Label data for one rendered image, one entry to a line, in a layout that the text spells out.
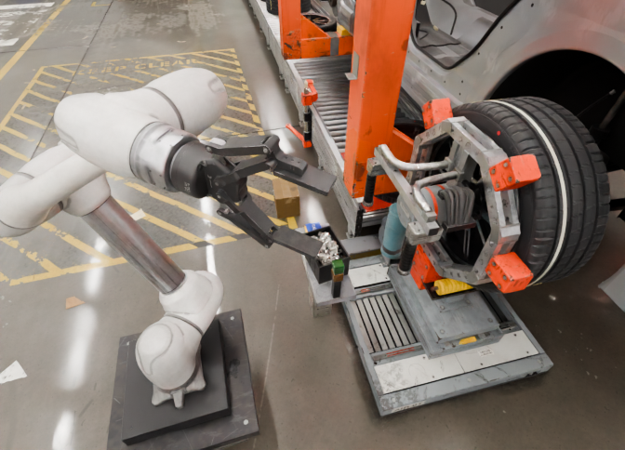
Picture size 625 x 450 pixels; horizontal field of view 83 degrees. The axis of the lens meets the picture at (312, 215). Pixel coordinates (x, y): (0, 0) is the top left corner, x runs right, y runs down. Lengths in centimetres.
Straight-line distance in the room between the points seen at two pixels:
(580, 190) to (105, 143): 110
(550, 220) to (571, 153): 20
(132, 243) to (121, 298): 108
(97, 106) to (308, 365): 150
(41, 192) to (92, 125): 33
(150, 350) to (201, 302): 22
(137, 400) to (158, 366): 27
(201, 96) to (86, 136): 19
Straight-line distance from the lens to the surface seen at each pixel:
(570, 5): 144
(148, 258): 123
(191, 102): 63
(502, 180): 106
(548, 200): 111
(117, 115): 56
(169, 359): 126
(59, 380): 214
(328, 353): 184
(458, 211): 105
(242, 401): 147
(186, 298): 130
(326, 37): 345
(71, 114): 60
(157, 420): 146
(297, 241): 52
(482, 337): 186
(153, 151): 51
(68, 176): 84
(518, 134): 114
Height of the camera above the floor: 167
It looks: 44 degrees down
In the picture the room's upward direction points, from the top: straight up
